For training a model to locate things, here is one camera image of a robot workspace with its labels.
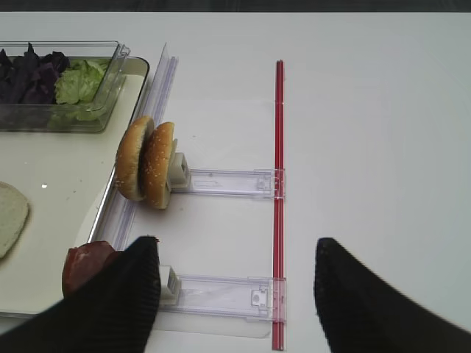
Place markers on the bun half behind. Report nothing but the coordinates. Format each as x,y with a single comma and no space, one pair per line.
128,158

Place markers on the green lettuce leaves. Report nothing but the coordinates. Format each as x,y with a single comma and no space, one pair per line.
77,86

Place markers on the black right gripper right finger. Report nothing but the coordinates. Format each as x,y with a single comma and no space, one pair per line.
359,312

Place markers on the white serving tray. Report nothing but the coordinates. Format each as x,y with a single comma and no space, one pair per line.
65,177

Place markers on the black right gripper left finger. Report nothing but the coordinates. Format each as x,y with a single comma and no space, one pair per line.
114,311

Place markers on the red rail right side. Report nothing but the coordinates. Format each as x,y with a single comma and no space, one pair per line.
278,235

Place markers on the bread slice on tray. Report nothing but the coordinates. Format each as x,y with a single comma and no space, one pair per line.
14,212

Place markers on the clear pusher track with meat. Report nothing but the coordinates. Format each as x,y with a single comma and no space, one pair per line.
251,298

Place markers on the sesame bun top half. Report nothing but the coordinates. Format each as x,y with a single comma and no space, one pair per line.
155,166

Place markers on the red meat slices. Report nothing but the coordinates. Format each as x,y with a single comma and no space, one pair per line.
84,262

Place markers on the purple lettuce leaves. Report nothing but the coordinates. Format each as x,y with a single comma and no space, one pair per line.
29,78

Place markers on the clear plastic salad container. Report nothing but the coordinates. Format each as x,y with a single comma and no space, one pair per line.
35,117

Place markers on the clear pusher track with bun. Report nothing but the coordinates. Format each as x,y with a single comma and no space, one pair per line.
260,184

